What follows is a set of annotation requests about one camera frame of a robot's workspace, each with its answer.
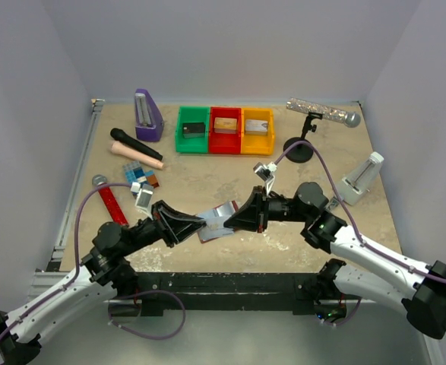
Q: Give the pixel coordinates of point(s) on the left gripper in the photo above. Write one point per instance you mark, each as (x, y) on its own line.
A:
(173, 225)

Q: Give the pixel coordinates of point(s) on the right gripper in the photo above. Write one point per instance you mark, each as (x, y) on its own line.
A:
(254, 215)

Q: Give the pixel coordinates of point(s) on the red leather card holder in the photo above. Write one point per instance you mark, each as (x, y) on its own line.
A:
(229, 208)

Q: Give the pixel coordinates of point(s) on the blue credit card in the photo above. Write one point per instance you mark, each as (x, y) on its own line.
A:
(214, 228)

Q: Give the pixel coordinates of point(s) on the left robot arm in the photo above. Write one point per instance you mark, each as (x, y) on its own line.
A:
(104, 273)

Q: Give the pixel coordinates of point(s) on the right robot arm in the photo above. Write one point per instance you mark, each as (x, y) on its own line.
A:
(360, 267)

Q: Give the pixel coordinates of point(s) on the silver card stack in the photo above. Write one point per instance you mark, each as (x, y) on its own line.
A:
(256, 127)

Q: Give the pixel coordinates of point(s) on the gold card stack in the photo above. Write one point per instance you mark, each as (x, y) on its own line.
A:
(223, 125)

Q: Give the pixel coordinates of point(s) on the black card stack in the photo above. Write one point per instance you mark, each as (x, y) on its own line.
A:
(193, 130)

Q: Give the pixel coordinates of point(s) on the red glitter microphone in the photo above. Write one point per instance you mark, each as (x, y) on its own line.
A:
(109, 200)

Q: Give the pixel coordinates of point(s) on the blue toy brick block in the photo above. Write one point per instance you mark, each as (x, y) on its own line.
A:
(134, 173)

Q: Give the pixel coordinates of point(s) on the yellow plastic bin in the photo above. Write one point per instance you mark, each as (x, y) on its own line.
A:
(258, 144)

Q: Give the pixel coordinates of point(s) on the black microphone stand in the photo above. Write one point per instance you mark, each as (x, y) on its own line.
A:
(302, 153)

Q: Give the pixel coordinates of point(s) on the red plastic bin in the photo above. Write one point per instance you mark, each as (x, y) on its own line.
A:
(224, 143)

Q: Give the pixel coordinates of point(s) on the pink microphone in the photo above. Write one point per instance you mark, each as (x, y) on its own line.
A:
(119, 149)

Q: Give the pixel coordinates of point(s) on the green plastic bin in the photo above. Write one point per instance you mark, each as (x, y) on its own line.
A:
(192, 145)

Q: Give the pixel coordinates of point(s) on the purple metronome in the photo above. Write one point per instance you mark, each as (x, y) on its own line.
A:
(149, 123)

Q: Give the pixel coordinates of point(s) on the black microphone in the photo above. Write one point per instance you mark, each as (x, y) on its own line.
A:
(124, 138)

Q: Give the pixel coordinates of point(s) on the white metronome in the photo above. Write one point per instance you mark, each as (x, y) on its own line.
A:
(354, 185)

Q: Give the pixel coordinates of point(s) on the silver glitter microphone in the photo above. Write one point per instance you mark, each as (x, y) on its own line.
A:
(349, 119)

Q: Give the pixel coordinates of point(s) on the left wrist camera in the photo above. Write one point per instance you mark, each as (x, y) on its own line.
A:
(144, 194)

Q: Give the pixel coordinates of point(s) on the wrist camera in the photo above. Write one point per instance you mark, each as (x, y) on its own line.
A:
(267, 173)
(144, 194)

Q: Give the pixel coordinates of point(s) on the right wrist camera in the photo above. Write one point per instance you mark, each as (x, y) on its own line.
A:
(267, 173)

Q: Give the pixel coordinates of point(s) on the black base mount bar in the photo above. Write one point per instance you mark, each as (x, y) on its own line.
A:
(201, 291)

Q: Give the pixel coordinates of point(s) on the aluminium frame rail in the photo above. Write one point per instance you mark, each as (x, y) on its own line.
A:
(43, 278)

